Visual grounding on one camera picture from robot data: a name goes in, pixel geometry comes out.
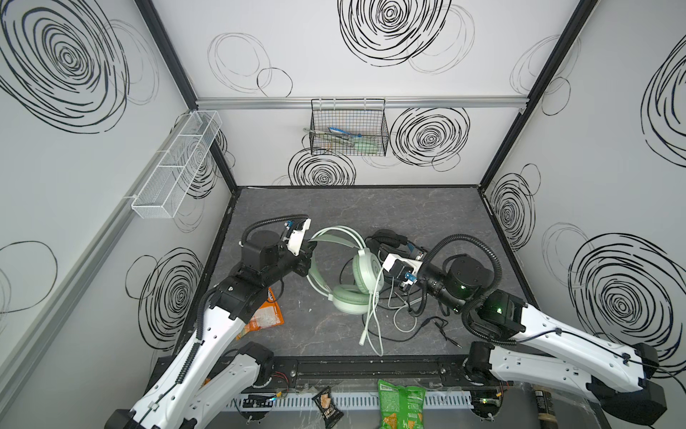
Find green blue items in basket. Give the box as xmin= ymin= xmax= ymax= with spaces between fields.
xmin=303 ymin=127 xmax=384 ymax=156

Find small dark snack packet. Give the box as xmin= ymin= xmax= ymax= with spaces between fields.
xmin=312 ymin=386 xmax=344 ymax=429

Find mint green headphones with cable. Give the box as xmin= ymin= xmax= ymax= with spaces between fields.
xmin=305 ymin=225 xmax=385 ymax=357

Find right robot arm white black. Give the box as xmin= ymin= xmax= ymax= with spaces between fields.
xmin=379 ymin=234 xmax=667 ymax=426

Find aluminium wall rail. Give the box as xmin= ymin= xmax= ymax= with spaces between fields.
xmin=197 ymin=96 xmax=529 ymax=110

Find black headphones with cable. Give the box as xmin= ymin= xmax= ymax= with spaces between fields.
xmin=338 ymin=229 xmax=464 ymax=350

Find green chips bag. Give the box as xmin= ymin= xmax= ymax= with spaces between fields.
xmin=378 ymin=380 xmax=427 ymax=429

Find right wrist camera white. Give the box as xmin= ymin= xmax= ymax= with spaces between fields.
xmin=382 ymin=253 xmax=423 ymax=277

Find orange snack bag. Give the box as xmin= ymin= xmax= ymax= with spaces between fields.
xmin=236 ymin=288 xmax=284 ymax=340

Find white mesh wall shelf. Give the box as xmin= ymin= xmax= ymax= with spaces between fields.
xmin=131 ymin=110 xmax=222 ymax=219

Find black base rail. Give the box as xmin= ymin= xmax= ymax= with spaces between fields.
xmin=267 ymin=354 xmax=473 ymax=389

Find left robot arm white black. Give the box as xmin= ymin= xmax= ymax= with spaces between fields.
xmin=105 ymin=241 xmax=317 ymax=428

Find black wire wall basket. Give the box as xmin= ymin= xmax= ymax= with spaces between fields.
xmin=307 ymin=107 xmax=389 ymax=157

